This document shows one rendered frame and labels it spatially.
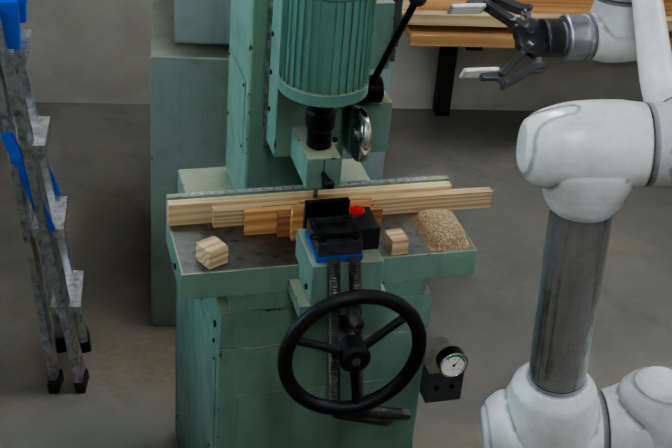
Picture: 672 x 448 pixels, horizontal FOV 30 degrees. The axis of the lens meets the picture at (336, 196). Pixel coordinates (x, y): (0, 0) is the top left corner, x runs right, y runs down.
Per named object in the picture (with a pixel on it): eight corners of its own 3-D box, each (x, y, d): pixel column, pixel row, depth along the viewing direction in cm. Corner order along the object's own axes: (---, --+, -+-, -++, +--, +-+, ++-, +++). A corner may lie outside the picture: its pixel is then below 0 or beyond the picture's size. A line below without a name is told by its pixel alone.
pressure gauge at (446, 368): (437, 386, 261) (441, 355, 257) (431, 374, 264) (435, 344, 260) (465, 383, 262) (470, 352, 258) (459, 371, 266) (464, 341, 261)
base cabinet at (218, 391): (209, 599, 286) (216, 352, 249) (172, 430, 333) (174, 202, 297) (397, 571, 297) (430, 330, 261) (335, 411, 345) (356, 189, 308)
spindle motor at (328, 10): (288, 112, 235) (298, -46, 219) (269, 72, 249) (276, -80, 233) (378, 107, 239) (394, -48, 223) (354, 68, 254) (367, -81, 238)
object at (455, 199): (213, 228, 253) (213, 211, 251) (211, 223, 255) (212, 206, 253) (490, 207, 268) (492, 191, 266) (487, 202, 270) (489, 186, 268)
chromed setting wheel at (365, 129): (357, 174, 265) (362, 121, 258) (342, 146, 275) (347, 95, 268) (371, 173, 265) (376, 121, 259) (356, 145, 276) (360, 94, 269)
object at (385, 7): (352, 70, 263) (358, 3, 256) (341, 52, 271) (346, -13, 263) (390, 69, 265) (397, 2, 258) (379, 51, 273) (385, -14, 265)
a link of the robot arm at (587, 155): (602, 496, 227) (481, 496, 227) (586, 431, 240) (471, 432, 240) (671, 133, 183) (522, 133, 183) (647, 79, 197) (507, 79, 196)
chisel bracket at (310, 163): (304, 196, 250) (307, 159, 246) (289, 162, 261) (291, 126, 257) (340, 194, 252) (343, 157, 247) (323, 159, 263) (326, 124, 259)
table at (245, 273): (187, 330, 233) (187, 304, 230) (164, 241, 258) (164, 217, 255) (491, 301, 249) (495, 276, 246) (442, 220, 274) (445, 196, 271)
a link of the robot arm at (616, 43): (572, 53, 250) (581, -11, 245) (643, 51, 254) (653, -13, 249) (596, 71, 241) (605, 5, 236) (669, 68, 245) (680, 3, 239)
